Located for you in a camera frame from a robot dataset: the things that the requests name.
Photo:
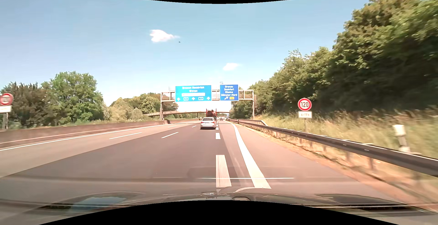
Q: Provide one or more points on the white marker post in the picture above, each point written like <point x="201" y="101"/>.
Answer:
<point x="401" y="137"/>

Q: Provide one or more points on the metal guard rail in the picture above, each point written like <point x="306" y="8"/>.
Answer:
<point x="342" y="145"/>

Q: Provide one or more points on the car's own bonnet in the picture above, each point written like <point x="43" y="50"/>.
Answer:
<point x="219" y="199"/>

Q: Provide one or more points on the grass verge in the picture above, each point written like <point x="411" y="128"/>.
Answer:
<point x="362" y="129"/>

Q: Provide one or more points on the silver car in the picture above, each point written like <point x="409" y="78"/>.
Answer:
<point x="208" y="123"/>

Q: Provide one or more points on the row of trees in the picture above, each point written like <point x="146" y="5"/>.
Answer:
<point x="369" y="64"/>
<point x="68" y="98"/>

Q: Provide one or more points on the red lorry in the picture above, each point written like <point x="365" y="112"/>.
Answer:
<point x="211" y="113"/>

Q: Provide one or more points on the concrete bridge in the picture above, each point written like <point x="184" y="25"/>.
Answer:
<point x="184" y="113"/>

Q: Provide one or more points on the round speed limit sign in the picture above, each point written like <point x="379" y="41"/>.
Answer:
<point x="304" y="104"/>
<point x="5" y="99"/>

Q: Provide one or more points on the grey asphalt road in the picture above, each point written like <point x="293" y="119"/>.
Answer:
<point x="178" y="153"/>

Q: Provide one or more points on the road markings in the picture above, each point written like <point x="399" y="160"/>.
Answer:
<point x="252" y="167"/>

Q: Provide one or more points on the overhead gantry with blue signs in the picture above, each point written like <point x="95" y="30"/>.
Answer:
<point x="193" y="93"/>

